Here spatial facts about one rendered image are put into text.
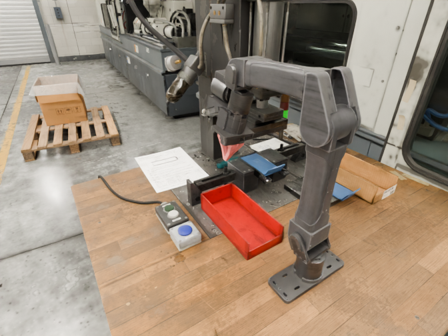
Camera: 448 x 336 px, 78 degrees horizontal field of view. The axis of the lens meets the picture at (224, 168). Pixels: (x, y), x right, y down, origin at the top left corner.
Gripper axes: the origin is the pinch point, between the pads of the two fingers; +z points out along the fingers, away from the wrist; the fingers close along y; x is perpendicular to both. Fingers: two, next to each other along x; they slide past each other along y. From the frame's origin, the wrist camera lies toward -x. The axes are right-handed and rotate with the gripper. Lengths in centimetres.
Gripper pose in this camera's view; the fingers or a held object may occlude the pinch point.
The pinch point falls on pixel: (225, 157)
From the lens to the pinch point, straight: 78.4
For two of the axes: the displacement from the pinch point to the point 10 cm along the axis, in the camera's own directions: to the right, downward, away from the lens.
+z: -2.1, 8.1, 5.5
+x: 5.7, 5.6, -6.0
